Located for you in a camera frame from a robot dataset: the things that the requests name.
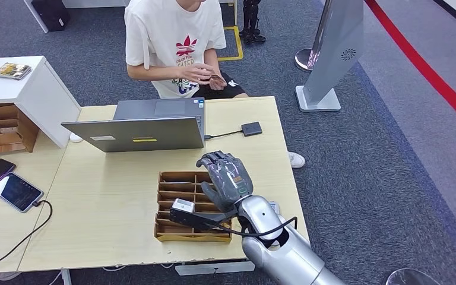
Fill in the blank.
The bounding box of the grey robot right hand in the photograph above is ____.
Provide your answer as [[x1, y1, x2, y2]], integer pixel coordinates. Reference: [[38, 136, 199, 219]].
[[195, 150, 254, 213]]

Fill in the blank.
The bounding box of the person's right hand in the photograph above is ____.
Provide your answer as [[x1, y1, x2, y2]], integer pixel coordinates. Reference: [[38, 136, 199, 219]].
[[180, 62, 215, 86]]

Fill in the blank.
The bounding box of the person's left hand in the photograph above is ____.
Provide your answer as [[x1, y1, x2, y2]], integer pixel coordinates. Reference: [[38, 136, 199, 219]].
[[208, 74, 227, 91]]

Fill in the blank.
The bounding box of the person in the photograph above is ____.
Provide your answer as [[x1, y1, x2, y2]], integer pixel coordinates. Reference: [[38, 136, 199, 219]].
[[124, 0, 249, 99]]

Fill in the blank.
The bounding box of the wooden card organizer tray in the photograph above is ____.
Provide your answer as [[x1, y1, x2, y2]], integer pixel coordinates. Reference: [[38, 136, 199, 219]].
[[154, 171, 233, 243]]

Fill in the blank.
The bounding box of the person's white shoe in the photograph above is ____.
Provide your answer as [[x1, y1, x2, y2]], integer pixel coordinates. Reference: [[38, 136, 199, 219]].
[[288, 151, 306, 169]]

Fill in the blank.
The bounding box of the small black hub box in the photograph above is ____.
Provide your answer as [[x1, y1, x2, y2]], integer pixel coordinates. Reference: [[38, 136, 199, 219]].
[[241, 122, 264, 138]]

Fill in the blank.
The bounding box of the grey laptop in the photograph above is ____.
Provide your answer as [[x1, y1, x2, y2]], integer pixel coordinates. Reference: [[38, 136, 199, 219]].
[[61, 97, 207, 153]]

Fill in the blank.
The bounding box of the grey standing kiosk panel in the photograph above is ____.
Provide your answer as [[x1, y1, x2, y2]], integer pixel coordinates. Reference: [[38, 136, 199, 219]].
[[295, 0, 366, 113]]

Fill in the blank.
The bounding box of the white cabinet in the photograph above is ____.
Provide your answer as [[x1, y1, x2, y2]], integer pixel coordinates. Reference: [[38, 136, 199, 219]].
[[0, 55, 82, 149]]

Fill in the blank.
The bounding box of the white furniture leg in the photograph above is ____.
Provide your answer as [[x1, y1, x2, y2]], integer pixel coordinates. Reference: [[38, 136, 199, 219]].
[[24, 0, 50, 33]]

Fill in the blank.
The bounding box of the stack of gold cards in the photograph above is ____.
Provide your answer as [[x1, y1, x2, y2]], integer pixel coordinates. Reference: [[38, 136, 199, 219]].
[[0, 62, 32, 80]]

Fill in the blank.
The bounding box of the wooden compartment organizer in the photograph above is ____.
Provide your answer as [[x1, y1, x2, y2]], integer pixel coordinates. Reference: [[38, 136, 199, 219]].
[[0, 103, 40, 157]]

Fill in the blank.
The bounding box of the clear round dome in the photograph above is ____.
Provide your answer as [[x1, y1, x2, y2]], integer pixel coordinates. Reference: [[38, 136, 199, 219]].
[[385, 268, 443, 285]]

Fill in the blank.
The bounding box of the smartphone with lit screen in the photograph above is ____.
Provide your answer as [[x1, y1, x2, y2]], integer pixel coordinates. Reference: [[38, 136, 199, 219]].
[[0, 172, 45, 214]]

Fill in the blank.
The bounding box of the black hub cable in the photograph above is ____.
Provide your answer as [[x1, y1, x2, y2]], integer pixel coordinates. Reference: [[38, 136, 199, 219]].
[[204, 129, 243, 141]]

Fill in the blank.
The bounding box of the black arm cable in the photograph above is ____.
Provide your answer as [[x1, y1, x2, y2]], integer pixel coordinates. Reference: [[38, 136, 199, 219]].
[[208, 216, 299, 239]]

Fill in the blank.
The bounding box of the chrome stanchion post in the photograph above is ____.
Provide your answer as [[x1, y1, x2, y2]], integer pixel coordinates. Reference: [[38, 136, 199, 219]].
[[294, 0, 335, 73]]

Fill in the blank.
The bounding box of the grey metal desk bracket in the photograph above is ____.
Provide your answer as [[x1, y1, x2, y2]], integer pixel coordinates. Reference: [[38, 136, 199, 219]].
[[175, 261, 257, 276]]

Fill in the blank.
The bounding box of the black charging cable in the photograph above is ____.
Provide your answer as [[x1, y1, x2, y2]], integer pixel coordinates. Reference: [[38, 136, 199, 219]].
[[0, 199, 54, 280]]

